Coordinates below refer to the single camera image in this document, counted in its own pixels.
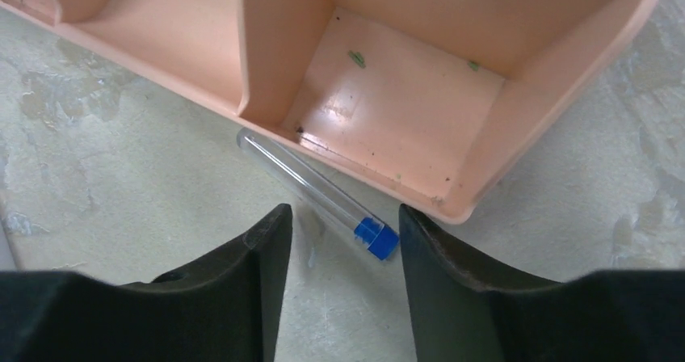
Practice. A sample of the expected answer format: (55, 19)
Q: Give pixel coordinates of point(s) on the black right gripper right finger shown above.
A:
(468, 306)

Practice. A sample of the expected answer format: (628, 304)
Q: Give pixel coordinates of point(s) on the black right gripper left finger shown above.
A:
(223, 306)

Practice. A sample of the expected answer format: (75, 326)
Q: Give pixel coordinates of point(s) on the blue-capped test tube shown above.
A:
(376, 236)

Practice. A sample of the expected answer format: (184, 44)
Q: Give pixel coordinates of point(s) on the peach plastic desk organizer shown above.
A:
(429, 101)

